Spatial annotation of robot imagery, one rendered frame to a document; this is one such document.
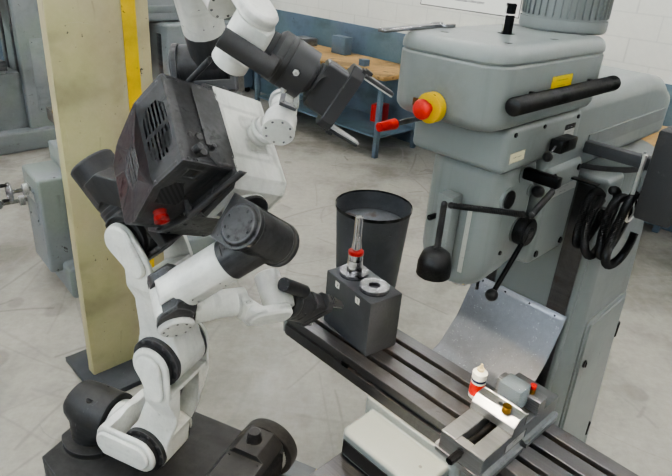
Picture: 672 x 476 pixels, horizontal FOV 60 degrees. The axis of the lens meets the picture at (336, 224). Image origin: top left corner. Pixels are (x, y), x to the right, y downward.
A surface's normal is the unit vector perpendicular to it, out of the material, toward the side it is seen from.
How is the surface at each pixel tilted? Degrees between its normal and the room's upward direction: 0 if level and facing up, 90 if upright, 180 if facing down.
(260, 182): 84
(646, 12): 90
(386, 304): 90
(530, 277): 90
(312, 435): 0
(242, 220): 53
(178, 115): 47
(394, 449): 0
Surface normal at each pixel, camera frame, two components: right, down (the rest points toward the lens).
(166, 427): -0.41, 0.37
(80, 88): 0.69, 0.35
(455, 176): -0.72, 0.26
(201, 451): 0.07, -0.90
